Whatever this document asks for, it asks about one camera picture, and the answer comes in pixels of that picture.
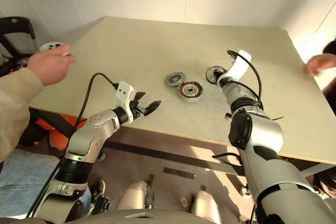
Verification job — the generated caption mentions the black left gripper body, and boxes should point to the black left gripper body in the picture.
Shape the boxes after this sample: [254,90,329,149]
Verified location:
[130,99,145,120]

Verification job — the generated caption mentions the black rotor ring silver spokes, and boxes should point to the black rotor ring silver spokes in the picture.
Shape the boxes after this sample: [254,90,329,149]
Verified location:
[205,65,227,85]

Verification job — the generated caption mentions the silver motor stator copper windings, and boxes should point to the silver motor stator copper windings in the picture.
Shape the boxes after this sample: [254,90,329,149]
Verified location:
[177,80,204,102]

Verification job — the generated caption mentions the white handheld controller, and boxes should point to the white handheld controller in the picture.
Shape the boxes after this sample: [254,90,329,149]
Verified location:
[39,41,72,57]

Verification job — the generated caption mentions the bare person hand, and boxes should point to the bare person hand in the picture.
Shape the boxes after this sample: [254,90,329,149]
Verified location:
[26,45,77,87]
[303,54,336,77]

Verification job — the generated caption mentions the grey gear disc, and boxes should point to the grey gear disc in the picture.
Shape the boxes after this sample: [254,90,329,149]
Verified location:
[164,73,186,88]

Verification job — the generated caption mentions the black floor tape strip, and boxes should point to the black floor tape strip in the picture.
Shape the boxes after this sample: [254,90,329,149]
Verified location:
[163,166,196,180]

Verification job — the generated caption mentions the orange cloth bag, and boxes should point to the orange cloth bag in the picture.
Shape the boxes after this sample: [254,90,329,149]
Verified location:
[35,112,87,154]

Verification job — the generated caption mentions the beige left robot leg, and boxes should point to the beige left robot leg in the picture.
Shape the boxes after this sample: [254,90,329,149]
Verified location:
[118,180,151,211]

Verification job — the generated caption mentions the beige robot leg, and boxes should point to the beige robot leg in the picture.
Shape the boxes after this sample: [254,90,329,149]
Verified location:
[191,189,221,217]
[118,180,151,211]

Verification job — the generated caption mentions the dark person shoe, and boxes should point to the dark person shoe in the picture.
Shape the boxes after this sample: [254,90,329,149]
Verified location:
[88,179,107,200]

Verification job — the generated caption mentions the beige right robot leg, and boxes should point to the beige right robot leg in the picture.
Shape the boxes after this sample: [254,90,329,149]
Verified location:
[191,189,221,217]

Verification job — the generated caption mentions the silver robot torso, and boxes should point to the silver robot torso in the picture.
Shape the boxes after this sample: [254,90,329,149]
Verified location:
[15,208,263,224]

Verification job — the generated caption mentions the person's dark clothing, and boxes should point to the person's dark clothing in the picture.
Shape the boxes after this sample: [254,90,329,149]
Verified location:
[322,39,336,116]

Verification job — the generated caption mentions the grey caster wheel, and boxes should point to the grey caster wheel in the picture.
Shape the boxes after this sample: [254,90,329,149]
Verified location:
[240,184,253,199]

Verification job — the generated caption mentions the person's blue jeans leg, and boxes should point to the person's blue jeans leg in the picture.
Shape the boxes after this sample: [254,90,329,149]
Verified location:
[0,149,92,219]

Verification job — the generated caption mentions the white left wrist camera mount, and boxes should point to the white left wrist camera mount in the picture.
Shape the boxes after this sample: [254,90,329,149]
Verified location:
[115,81,141,124]

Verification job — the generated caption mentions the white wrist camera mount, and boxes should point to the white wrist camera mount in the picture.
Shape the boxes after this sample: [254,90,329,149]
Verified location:
[115,81,141,124]
[219,49,253,84]

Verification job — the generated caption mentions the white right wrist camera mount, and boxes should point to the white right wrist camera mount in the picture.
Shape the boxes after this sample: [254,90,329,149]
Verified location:
[219,49,253,84]

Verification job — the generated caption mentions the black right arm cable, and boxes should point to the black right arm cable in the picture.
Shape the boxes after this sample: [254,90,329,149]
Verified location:
[226,49,264,109]

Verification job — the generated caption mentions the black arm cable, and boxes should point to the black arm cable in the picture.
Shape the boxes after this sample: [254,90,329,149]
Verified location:
[226,49,264,109]
[26,72,119,218]

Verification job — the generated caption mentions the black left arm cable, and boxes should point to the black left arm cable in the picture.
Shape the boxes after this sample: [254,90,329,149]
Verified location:
[26,72,119,218]

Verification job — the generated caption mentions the black cart frame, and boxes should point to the black cart frame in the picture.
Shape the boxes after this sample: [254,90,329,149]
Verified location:
[0,16,40,78]

